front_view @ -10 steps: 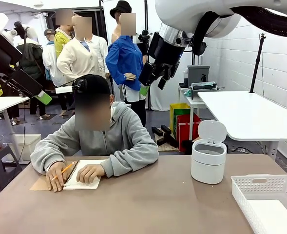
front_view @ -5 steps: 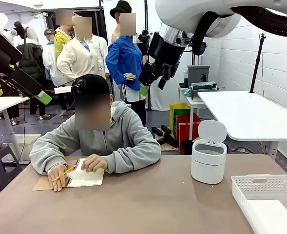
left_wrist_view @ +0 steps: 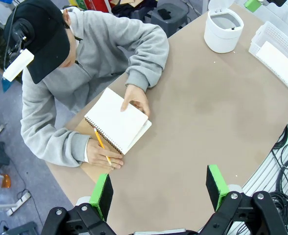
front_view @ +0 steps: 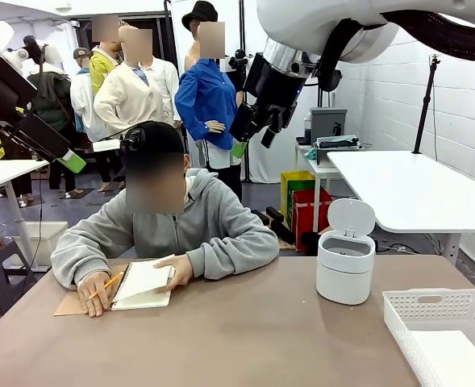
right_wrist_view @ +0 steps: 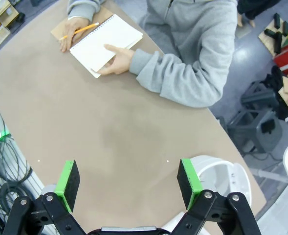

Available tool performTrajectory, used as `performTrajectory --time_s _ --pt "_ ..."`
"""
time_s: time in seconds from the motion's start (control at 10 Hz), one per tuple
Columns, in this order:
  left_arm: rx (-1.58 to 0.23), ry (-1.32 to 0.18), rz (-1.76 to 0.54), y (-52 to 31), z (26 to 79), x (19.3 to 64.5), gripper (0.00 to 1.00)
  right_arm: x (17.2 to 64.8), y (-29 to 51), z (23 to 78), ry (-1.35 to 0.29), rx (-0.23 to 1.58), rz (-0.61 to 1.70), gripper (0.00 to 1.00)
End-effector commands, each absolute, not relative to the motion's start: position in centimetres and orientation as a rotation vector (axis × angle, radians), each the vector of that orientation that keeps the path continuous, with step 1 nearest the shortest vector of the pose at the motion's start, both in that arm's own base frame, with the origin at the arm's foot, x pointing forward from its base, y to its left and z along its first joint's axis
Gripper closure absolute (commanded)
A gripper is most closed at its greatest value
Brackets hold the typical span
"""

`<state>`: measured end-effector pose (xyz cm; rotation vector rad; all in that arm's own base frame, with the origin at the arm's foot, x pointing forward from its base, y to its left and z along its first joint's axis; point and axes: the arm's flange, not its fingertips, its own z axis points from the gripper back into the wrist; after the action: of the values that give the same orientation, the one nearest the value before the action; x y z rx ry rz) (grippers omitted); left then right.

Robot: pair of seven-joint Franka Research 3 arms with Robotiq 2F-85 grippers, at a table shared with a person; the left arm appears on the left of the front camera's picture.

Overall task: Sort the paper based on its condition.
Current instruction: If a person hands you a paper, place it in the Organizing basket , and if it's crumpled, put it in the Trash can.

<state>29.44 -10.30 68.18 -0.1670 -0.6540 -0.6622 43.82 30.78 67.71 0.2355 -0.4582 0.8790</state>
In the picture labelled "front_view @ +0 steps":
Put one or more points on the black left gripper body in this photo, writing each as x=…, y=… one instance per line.
x=5, y=88

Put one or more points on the left gripper green finger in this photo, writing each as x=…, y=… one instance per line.
x=73, y=163
x=21, y=141

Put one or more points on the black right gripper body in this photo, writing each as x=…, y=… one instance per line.
x=279, y=86

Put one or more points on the right gripper green finger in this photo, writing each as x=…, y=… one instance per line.
x=242, y=123
x=271, y=133

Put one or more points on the yellow pencil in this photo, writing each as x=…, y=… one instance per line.
x=114, y=279

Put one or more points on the spiral notebook brown cover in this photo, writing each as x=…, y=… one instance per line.
x=144, y=278

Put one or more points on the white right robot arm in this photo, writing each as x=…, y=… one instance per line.
x=301, y=20

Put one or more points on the person's left forearm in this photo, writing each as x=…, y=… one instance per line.
x=237, y=258

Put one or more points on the person's right forearm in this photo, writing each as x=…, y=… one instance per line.
x=67, y=262

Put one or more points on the person's right hand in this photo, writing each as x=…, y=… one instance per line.
x=94, y=294

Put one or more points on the person's left hand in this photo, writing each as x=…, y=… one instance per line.
x=180, y=274

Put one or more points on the large white desk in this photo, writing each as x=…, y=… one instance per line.
x=402, y=189
x=3, y=173

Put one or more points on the teal cloth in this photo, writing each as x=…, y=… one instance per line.
x=310, y=153

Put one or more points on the mannequin in blue shirt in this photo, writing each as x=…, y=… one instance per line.
x=205, y=96

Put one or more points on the mannequin in black t-shirt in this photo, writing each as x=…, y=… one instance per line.
x=231, y=76

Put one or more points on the mannequin in dark puffer jacket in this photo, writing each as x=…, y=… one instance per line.
x=51, y=102

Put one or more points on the small white side table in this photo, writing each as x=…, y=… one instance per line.
x=313, y=164

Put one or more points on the yellow green shopping bag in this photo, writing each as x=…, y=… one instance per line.
x=297, y=179

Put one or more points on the grey plastic container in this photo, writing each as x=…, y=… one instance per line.
x=327, y=121

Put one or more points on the mannequin in white shirt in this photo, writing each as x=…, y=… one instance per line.
x=82, y=102

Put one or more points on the grey metal tray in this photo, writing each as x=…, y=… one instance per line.
x=338, y=146

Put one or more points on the black backdrop pole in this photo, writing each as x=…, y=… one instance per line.
x=242, y=24

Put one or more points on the white plastic storage bin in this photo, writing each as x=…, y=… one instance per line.
x=51, y=238

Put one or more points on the black cap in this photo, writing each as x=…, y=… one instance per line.
x=160, y=135

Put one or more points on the mannequin in cream cardigan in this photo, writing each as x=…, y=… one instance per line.
x=132, y=101

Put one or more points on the black stand base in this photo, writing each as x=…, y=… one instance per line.
x=279, y=223

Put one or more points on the red shopping bag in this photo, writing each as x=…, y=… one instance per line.
x=307, y=217

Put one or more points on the mannequin in yellow shirt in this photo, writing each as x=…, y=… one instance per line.
x=98, y=70

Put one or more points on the person in grey hoodie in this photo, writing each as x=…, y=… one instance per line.
x=221, y=217

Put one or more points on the black bucket hat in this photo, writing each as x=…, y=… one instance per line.
x=198, y=14

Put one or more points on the black tripod stand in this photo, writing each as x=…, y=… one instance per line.
x=422, y=117

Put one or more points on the white lidded trash bin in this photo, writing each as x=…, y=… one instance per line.
x=342, y=282

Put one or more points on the white perforated plastic basket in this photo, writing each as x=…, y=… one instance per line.
x=398, y=318

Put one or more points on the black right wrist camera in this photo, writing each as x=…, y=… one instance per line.
x=255, y=74

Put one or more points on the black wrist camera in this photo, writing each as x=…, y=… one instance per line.
x=255, y=74
x=33, y=46

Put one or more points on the white head-mounted camera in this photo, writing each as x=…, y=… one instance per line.
x=106, y=146

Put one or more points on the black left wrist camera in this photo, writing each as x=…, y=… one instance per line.
x=33, y=46

